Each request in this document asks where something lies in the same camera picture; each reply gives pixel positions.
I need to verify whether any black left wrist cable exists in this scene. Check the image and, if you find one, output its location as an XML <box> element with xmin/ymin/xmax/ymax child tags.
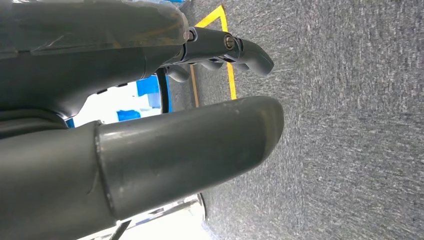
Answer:
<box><xmin>108</xmin><ymin>67</ymin><xmax>170</xmax><ymax>240</ymax></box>

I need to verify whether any yellow floor tape square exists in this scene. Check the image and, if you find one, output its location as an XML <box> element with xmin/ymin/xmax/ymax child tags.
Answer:
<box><xmin>189</xmin><ymin>4</ymin><xmax>238</xmax><ymax>108</ymax></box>

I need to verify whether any blue metal shelf rack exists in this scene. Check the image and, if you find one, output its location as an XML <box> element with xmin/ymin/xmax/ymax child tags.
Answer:
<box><xmin>65</xmin><ymin>75</ymin><xmax>174</xmax><ymax>129</ymax></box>

